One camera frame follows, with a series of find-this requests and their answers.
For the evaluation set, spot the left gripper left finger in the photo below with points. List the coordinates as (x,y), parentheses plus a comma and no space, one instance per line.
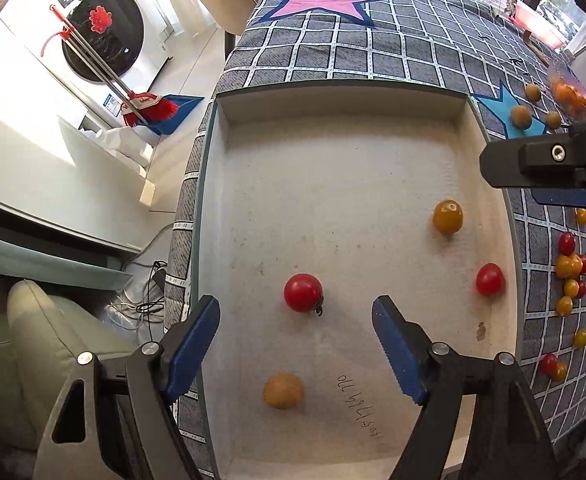
(157,374)

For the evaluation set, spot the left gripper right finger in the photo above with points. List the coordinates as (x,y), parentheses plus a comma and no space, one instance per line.
(435,377)

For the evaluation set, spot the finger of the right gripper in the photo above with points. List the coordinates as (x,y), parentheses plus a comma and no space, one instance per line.
(556,161)
(558,197)

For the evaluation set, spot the red cherry tomato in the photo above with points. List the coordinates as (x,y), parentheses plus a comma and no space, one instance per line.
(303,293)
(581,290)
(548,365)
(490,280)
(566,244)

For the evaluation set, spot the yellow cherry tomato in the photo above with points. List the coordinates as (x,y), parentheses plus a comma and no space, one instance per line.
(448,217)
(563,267)
(571,288)
(564,306)
(580,216)
(560,372)
(576,266)

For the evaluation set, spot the orange fruits in bowl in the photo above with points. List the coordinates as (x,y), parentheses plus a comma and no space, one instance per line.
(570,99)

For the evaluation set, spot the glass bowl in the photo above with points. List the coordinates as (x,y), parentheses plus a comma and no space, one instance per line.
(560,71)

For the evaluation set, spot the green sofa cushion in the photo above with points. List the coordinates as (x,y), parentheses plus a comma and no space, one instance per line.
(41,336)

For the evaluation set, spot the shallow cardboard tray box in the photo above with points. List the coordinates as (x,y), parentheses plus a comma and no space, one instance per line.
(339,180)

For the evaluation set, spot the red broom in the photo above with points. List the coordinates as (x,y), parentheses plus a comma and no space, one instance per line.
(138,108)

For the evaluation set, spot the blue dustpan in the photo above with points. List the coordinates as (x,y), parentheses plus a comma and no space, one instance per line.
(181,108)

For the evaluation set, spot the grey checked star tablecloth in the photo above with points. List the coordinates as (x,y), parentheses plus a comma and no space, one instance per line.
(446,44)

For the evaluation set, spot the white washing machine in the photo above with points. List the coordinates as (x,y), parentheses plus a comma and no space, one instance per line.
(129,35)

